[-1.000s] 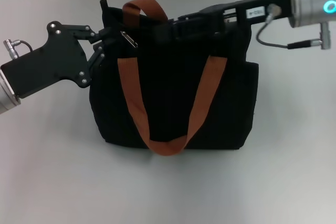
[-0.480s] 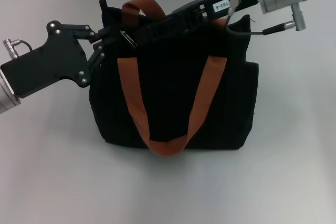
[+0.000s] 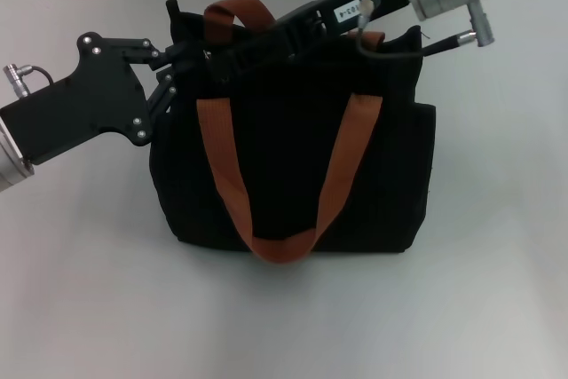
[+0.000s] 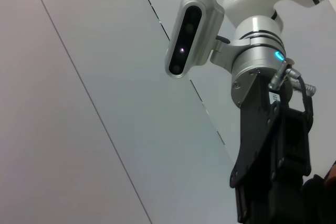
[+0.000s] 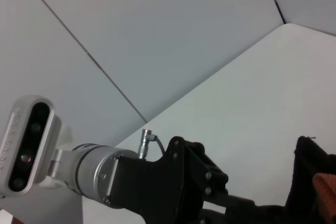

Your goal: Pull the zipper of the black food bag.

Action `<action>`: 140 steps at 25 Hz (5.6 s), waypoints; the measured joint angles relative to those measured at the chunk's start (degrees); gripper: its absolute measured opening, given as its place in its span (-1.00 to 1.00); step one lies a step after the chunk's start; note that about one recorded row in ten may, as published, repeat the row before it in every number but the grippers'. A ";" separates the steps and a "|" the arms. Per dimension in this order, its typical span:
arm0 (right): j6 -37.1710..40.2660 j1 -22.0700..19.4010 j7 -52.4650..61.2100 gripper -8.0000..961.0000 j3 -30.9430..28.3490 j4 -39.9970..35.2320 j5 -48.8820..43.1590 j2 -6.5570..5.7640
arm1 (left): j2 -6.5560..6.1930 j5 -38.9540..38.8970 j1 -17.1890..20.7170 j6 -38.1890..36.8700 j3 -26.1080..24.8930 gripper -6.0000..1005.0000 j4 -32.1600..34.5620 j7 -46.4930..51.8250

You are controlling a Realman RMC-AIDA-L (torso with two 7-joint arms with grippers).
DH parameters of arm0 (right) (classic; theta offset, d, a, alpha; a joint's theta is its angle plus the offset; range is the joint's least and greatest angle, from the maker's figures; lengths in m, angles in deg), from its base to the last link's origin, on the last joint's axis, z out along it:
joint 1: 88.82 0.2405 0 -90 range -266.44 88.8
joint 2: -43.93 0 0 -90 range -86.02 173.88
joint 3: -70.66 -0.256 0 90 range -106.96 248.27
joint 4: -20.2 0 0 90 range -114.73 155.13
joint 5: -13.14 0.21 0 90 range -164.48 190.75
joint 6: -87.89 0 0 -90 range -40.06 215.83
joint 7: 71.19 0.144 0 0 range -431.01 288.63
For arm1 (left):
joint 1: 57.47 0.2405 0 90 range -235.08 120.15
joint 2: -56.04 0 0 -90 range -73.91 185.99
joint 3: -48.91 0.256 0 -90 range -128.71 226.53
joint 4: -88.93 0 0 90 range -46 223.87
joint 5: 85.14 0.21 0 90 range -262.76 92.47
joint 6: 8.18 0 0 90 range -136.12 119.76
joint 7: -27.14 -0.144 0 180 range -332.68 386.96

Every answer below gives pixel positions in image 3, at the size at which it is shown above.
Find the black food bag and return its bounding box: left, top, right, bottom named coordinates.
left=148, top=0, right=438, bottom=265

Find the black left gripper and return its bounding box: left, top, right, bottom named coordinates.
left=0, top=31, right=199, bottom=165

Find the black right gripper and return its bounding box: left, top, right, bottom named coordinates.
left=206, top=0, right=412, bottom=85

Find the left gripper cable with connector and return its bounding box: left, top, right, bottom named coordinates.
left=2, top=63, right=55, bottom=99

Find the right gripper cable with connectors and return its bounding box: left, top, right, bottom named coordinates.
left=357, top=0, right=499, bottom=60

